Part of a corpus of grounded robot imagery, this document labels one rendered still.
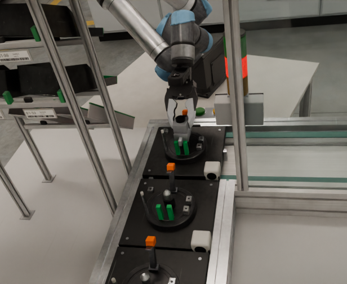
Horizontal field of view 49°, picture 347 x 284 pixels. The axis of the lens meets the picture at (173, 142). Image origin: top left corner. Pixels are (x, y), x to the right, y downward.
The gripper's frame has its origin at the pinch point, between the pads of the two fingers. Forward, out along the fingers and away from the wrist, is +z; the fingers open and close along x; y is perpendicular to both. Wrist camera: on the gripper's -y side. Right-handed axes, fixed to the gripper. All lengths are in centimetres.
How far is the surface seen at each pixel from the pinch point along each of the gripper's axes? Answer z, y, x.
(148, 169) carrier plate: 14.1, 0.3, 10.4
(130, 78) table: -28, 64, 40
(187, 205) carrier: 22.8, -14.7, -5.2
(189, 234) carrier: 29.8, -17.2, -6.3
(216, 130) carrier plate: 1.1, 14.7, -8.8
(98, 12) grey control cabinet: -144, 270, 155
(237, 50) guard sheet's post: -12.9, -33.1, -19.9
